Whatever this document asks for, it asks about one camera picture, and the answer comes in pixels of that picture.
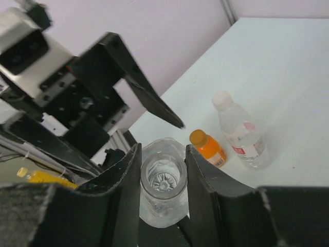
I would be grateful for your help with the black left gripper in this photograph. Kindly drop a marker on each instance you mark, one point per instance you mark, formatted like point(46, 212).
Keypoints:
point(80, 95)

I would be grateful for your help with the left aluminium frame post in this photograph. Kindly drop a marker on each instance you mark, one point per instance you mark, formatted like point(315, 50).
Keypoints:
point(229, 11)

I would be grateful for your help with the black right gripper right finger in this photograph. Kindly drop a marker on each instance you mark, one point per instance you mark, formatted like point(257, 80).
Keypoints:
point(226, 212)

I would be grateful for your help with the small orange juice bottle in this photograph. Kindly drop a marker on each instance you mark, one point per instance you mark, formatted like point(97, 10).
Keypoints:
point(208, 147)

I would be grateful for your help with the clear bottle blue green label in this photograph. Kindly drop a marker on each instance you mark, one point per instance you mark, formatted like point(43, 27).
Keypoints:
point(163, 179)

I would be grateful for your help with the yellow bottle in background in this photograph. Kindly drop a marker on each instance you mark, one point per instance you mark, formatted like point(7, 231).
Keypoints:
point(36, 176)

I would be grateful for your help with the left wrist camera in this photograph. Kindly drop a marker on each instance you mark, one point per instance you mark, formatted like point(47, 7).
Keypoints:
point(29, 56)

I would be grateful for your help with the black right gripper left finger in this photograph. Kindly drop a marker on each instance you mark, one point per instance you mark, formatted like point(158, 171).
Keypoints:
point(101, 212)

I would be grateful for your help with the clear bottle red white label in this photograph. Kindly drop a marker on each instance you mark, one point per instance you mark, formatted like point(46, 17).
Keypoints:
point(242, 134)

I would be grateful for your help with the plain white bottle cap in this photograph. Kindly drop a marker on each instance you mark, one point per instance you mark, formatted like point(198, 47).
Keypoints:
point(222, 100)

